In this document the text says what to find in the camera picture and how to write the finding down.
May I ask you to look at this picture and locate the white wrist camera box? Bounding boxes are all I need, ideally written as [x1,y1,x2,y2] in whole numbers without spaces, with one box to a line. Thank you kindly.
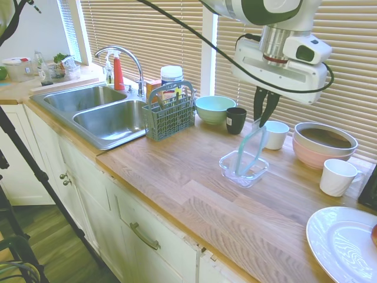
[283,34,333,65]

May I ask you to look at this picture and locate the wide beige window blind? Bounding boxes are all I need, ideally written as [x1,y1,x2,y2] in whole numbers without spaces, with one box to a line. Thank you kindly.
[216,11,377,163]

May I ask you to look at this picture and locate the chrome kitchen faucet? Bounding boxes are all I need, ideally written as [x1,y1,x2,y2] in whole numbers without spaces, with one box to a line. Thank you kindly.
[94,46,147,98]

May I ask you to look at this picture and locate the white window frame post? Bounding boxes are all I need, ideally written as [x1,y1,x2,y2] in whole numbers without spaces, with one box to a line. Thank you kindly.
[202,7,219,100]

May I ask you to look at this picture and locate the clear soap bottle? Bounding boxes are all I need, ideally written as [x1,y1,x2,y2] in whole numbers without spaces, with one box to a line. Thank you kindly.
[102,60,114,86]

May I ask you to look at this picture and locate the narrow white window blind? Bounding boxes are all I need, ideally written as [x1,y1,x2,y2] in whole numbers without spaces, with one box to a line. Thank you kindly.
[57,0,81,62]

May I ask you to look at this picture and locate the white canister with blue label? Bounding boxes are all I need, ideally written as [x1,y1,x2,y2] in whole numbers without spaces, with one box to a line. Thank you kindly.
[160,65,185,103]

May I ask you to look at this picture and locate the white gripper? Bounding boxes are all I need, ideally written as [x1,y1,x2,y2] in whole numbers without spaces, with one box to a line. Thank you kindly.
[231,37,328,128]

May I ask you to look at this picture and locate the light green cable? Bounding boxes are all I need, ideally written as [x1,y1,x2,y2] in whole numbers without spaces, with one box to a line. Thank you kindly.
[0,259,41,283]

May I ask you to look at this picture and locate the square glass food container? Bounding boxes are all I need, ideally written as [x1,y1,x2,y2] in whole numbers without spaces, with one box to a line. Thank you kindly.
[219,150,269,189]

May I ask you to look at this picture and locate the white kitchen cabinets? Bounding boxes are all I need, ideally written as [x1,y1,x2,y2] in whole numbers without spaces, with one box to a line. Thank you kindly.
[0,101,260,283]

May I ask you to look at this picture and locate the black cup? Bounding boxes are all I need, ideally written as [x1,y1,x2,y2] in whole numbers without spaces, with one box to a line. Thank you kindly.
[226,107,247,135]

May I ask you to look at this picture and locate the grey bowl with brown inside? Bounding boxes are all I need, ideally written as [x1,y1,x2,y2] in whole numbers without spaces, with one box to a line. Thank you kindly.
[293,122,359,156]

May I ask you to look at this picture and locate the pale wooden strip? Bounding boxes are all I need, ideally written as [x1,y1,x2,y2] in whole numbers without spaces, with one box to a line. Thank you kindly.
[29,77,100,93]

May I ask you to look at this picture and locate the metal bar cabinet handle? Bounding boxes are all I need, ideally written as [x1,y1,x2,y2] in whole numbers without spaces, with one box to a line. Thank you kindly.
[129,222,161,251]

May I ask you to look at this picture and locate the clear box of greens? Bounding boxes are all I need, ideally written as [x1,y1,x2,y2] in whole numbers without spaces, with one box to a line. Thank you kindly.
[52,52,82,81]

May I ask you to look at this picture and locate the clear tub with white lid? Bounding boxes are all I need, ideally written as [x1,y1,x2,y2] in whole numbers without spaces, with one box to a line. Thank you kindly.
[2,57,32,83]

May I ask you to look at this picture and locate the black camera tripod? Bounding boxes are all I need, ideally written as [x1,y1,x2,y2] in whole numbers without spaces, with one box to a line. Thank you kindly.
[0,104,107,283]

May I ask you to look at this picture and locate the red spray bottle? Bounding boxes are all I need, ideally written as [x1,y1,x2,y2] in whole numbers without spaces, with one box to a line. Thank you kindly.
[103,48,126,91]

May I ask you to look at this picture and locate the clear lid with teal seal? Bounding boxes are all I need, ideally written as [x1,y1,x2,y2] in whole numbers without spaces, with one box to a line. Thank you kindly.
[233,117,269,177]

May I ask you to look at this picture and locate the clear bottle with dark liquid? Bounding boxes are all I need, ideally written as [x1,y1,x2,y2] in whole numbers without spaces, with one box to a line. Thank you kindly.
[34,50,55,87]

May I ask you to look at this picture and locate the stainless steel double sink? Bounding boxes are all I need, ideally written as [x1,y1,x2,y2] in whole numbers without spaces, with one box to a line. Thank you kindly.
[29,85,151,151]

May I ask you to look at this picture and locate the grey plastic cutlery basket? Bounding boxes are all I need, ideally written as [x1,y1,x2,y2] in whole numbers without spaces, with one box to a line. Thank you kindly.
[142,81,197,142]

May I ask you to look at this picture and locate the orange cardboard box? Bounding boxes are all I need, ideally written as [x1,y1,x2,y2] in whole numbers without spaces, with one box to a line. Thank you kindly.
[146,79,163,103]

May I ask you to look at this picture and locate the black microwave oven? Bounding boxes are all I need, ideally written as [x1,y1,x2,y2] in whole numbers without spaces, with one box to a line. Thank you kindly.
[358,164,377,212]

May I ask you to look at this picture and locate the dark green clamp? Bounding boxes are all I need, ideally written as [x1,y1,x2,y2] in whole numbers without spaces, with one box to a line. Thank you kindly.
[0,235,39,266]

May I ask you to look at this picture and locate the white ribbed mug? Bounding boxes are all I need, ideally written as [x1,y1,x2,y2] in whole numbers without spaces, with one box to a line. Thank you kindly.
[319,159,366,198]

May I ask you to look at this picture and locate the mint green bowl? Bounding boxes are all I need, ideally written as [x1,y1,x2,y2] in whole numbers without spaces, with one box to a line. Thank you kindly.
[195,96,237,125]

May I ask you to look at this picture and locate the pink bowl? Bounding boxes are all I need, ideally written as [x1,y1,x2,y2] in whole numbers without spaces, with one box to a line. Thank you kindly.
[292,134,356,170]

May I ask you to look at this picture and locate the white dinner plate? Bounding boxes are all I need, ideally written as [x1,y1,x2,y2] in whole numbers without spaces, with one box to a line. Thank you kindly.
[305,206,377,283]

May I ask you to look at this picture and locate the white smooth mug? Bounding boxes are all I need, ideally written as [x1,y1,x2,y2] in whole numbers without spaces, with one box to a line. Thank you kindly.
[262,120,290,150]

